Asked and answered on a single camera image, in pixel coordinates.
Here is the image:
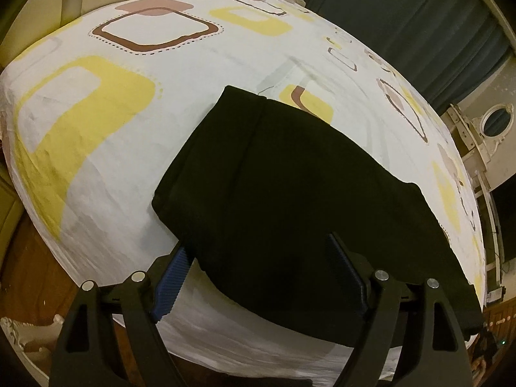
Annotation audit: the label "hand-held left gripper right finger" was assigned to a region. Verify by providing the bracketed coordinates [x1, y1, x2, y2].
[326, 231, 473, 387]

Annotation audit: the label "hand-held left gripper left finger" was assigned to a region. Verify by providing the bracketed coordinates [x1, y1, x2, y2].
[47, 241, 191, 387]

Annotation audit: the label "black pants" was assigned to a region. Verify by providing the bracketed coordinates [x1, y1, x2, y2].
[151, 84, 484, 349]

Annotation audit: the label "white carved furniture edge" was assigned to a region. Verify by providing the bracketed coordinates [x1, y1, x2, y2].
[0, 314, 65, 375]

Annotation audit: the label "patterned white bed sheet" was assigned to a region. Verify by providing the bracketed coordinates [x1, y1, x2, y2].
[0, 0, 484, 375]

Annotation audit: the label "white ornate vanity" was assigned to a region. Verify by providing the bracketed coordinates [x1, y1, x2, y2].
[441, 103, 516, 303]

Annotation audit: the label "oval vanity mirror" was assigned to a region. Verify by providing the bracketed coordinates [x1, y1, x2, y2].
[481, 104, 514, 140]

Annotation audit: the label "teal curtain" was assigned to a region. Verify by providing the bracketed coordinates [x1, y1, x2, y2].
[302, 0, 512, 109]

